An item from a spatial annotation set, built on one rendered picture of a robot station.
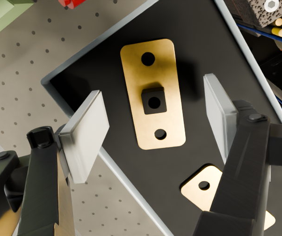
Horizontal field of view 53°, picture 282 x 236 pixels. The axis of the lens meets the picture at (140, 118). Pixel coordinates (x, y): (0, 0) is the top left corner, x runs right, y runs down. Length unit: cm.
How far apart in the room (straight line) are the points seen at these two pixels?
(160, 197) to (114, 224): 68
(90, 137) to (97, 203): 73
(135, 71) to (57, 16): 51
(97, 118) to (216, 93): 8
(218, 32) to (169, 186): 13
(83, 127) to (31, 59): 60
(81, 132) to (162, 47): 9
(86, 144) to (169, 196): 12
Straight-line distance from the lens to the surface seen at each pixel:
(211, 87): 17
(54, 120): 78
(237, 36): 21
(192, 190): 25
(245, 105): 16
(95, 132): 18
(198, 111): 22
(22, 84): 78
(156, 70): 21
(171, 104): 21
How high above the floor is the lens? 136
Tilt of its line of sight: 67 degrees down
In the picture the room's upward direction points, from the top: 169 degrees counter-clockwise
